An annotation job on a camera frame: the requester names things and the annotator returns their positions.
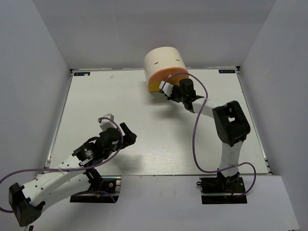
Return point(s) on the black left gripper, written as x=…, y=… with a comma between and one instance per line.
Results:
x=129, y=138

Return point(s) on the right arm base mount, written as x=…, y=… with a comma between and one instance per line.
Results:
x=213, y=194

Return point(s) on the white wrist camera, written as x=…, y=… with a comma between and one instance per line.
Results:
x=107, y=121
x=166, y=88

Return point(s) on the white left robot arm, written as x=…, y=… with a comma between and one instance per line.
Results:
x=76, y=174

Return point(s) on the blue left corner label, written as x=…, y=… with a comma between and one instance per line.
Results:
x=81, y=74

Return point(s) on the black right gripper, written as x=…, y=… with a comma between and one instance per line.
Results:
x=175, y=88

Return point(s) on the blue corner label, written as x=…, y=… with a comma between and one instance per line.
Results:
x=81, y=74
x=226, y=71

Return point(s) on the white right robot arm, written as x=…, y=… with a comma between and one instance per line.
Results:
x=230, y=121

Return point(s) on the blue right corner label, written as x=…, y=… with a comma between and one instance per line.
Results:
x=226, y=71

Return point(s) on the cream round drawer container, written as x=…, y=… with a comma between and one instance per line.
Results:
x=161, y=63

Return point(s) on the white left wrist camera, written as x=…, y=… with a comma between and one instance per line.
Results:
x=107, y=121

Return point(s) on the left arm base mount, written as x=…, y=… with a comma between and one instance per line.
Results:
x=108, y=193

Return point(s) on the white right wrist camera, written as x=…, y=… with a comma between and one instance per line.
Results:
x=166, y=88

